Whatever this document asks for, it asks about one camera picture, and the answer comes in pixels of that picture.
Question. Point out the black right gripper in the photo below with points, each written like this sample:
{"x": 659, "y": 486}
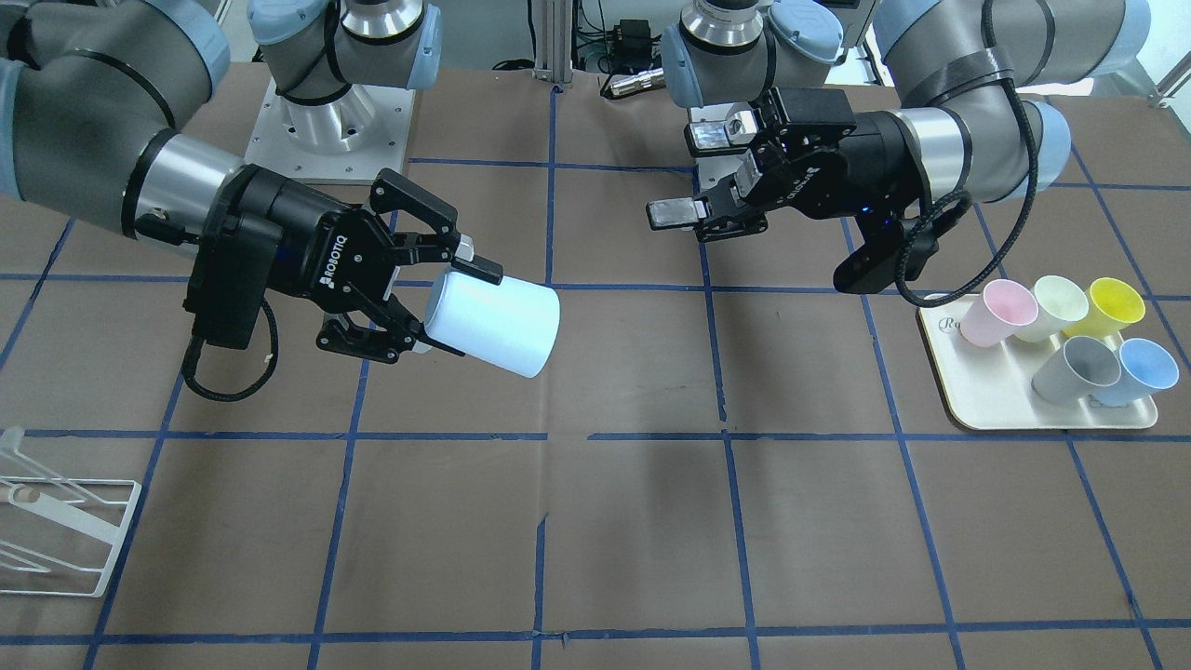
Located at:
{"x": 305, "y": 244}

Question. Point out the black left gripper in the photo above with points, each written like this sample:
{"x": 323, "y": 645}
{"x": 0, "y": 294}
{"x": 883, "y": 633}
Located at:
{"x": 861, "y": 160}

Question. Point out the light blue plastic cup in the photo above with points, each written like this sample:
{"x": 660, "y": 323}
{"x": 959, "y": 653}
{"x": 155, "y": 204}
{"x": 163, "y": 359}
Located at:
{"x": 512, "y": 325}

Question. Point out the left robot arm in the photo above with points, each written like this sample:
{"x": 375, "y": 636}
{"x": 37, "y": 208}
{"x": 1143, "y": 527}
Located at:
{"x": 957, "y": 66}

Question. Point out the pink plastic cup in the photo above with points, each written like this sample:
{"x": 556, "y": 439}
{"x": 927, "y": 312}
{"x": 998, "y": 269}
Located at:
{"x": 1003, "y": 308}

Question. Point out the pale green plastic cup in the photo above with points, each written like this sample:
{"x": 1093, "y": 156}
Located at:
{"x": 1060, "y": 304}

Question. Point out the grey plastic cup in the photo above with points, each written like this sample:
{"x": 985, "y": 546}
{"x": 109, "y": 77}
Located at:
{"x": 1080, "y": 367}

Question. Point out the yellow plastic cup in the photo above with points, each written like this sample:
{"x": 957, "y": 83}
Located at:
{"x": 1112, "y": 306}

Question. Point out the cream plastic tray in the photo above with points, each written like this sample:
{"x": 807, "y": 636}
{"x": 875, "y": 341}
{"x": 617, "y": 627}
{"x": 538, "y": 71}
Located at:
{"x": 990, "y": 388}

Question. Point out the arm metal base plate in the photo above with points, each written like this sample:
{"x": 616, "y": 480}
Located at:
{"x": 715, "y": 113}
{"x": 346, "y": 142}

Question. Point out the aluminium frame post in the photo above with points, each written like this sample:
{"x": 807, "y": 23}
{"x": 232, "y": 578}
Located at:
{"x": 554, "y": 28}

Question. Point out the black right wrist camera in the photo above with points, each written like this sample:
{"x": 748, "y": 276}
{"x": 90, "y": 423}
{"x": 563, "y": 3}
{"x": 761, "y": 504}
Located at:
{"x": 228, "y": 280}

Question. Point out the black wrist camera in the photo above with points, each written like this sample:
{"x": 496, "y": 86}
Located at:
{"x": 228, "y": 280}
{"x": 885, "y": 229}

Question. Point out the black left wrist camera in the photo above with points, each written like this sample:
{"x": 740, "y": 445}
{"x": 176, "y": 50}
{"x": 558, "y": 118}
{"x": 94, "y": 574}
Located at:
{"x": 885, "y": 229}

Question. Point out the white wire cup rack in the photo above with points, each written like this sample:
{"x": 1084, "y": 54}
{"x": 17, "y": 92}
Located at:
{"x": 62, "y": 535}

